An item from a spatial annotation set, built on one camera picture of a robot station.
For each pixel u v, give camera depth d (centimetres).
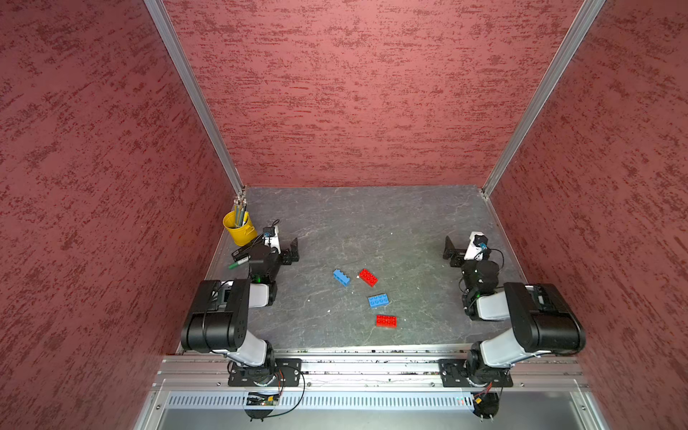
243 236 96
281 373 74
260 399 72
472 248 77
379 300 87
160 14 71
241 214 95
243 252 94
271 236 80
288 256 83
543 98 90
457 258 81
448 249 84
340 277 92
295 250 85
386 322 82
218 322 45
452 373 74
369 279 92
